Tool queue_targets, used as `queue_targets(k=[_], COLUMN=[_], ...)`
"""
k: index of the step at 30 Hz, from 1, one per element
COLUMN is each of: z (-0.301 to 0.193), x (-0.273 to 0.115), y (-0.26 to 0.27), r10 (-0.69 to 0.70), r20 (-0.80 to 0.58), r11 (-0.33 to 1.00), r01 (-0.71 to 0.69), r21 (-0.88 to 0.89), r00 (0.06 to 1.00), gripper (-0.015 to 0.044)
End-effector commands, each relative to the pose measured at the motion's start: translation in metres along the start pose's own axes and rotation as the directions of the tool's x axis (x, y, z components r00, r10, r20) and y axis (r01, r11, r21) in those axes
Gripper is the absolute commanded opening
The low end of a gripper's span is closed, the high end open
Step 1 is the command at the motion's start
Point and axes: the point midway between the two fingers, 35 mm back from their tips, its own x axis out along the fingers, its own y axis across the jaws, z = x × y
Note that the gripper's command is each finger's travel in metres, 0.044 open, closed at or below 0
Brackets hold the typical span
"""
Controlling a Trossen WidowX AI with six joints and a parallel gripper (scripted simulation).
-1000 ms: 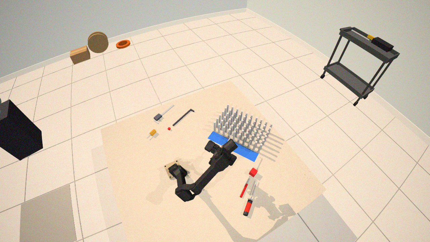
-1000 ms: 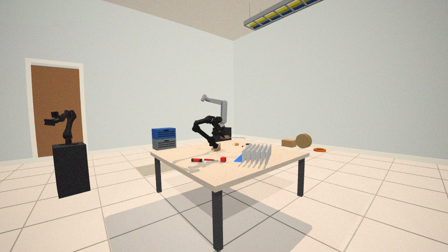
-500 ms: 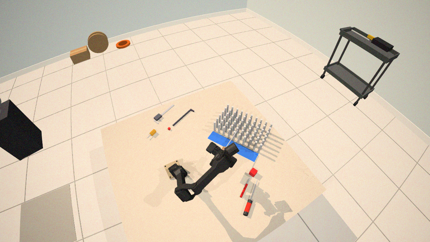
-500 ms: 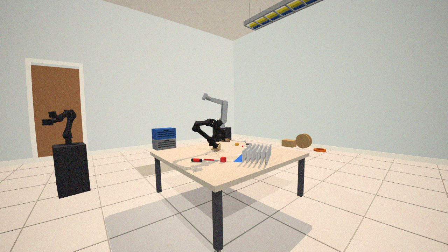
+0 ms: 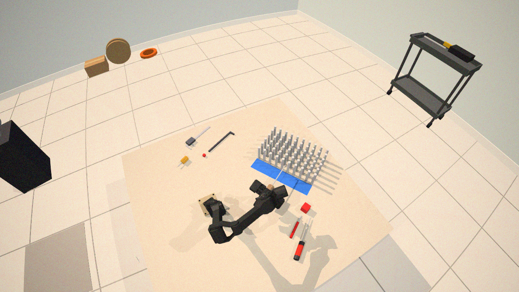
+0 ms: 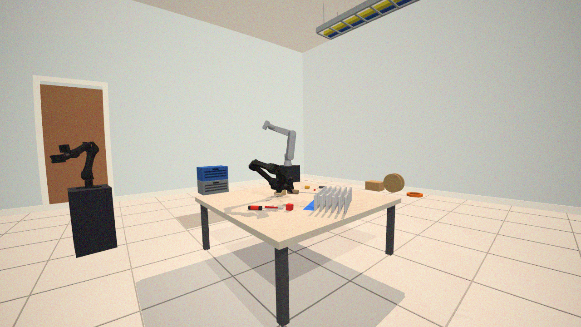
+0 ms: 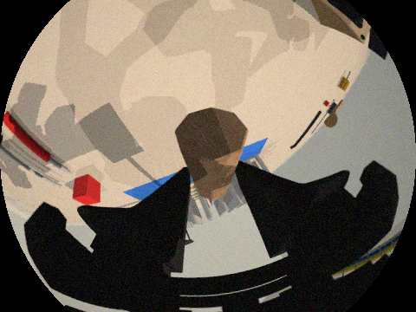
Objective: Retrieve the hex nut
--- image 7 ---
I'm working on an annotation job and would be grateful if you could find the blue flat strip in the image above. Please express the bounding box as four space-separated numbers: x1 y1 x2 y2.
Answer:
124 138 268 200

